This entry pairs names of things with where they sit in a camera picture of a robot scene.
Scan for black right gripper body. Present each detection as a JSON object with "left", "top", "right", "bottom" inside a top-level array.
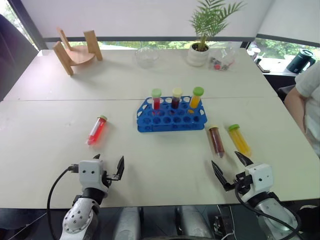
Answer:
[{"left": 234, "top": 170, "right": 254, "bottom": 198}]

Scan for clear bag of small parts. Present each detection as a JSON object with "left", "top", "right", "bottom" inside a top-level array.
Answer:
[{"left": 207, "top": 44, "right": 239, "bottom": 73}]

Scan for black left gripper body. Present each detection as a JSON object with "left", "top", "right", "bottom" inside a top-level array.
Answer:
[{"left": 100, "top": 169, "right": 113, "bottom": 191}]

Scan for yellow tube green cap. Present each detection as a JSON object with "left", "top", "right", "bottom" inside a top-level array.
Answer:
[{"left": 227, "top": 123, "right": 252, "bottom": 157}]

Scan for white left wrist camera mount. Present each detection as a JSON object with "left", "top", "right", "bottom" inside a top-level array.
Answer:
[{"left": 78, "top": 159, "right": 111, "bottom": 194}]

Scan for brown tube brown cap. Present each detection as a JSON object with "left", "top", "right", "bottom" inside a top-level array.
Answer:
[{"left": 207, "top": 124, "right": 226, "bottom": 159}]

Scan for person in white shirt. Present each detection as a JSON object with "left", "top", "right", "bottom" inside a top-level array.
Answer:
[{"left": 284, "top": 62, "right": 320, "bottom": 159}]

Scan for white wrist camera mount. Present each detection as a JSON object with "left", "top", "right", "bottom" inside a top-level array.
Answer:
[
  {"left": 78, "top": 159, "right": 111, "bottom": 194},
  {"left": 244, "top": 163, "right": 274, "bottom": 194}
]

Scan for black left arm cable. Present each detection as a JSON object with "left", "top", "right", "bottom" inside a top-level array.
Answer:
[{"left": 46, "top": 163, "right": 81, "bottom": 240}]

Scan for grey rounded robot leg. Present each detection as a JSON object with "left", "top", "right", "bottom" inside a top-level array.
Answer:
[
  {"left": 113, "top": 206, "right": 142, "bottom": 240},
  {"left": 178, "top": 205, "right": 214, "bottom": 240}
]

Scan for wooden stand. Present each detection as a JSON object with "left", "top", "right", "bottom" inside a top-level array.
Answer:
[{"left": 52, "top": 26, "right": 104, "bottom": 77}]

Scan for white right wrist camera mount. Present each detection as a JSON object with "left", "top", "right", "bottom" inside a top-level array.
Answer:
[{"left": 244, "top": 163, "right": 274, "bottom": 194}]

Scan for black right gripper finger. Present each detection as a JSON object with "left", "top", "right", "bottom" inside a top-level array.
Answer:
[
  {"left": 234, "top": 150, "right": 254, "bottom": 167},
  {"left": 211, "top": 159, "right": 238, "bottom": 193}
]

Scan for blue test tube rack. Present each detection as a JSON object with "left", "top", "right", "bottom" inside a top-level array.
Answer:
[{"left": 136, "top": 95, "right": 208, "bottom": 134}]

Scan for clear glass bowl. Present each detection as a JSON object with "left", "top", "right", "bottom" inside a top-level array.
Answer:
[{"left": 134, "top": 46, "right": 161, "bottom": 70}]

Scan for dark purple tube cream cap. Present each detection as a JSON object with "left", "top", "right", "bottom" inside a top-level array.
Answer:
[{"left": 171, "top": 87, "right": 184, "bottom": 110}]

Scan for dark green kettle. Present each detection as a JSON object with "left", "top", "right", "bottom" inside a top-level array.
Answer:
[{"left": 285, "top": 48, "right": 317, "bottom": 74}]

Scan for palm plant in white pot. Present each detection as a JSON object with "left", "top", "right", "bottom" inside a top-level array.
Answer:
[{"left": 187, "top": 0, "right": 247, "bottom": 68}]

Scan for red tube green cap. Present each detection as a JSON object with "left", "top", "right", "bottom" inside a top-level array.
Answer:
[
  {"left": 86, "top": 114, "right": 109, "bottom": 147},
  {"left": 151, "top": 88, "right": 163, "bottom": 111}
]

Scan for orange tube green cap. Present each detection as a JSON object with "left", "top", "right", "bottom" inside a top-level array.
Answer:
[{"left": 187, "top": 86, "right": 205, "bottom": 114}]

